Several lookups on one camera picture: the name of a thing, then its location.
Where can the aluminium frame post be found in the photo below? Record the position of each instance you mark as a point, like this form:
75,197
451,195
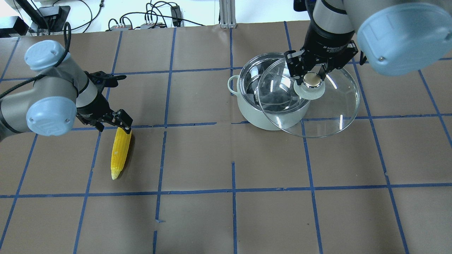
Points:
227,14

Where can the yellow corn cob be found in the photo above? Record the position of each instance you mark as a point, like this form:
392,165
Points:
120,150

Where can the pale green cooking pot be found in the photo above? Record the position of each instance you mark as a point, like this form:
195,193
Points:
265,93

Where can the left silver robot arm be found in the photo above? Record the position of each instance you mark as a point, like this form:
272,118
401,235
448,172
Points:
62,92

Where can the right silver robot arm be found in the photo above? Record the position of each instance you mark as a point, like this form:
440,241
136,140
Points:
396,37

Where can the glass pot lid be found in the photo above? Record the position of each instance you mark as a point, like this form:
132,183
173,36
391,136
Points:
334,104

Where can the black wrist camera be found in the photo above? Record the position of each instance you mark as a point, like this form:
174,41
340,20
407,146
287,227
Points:
104,80

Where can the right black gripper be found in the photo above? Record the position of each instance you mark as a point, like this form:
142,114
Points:
327,41

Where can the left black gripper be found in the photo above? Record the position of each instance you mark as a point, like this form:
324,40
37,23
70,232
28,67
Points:
94,109

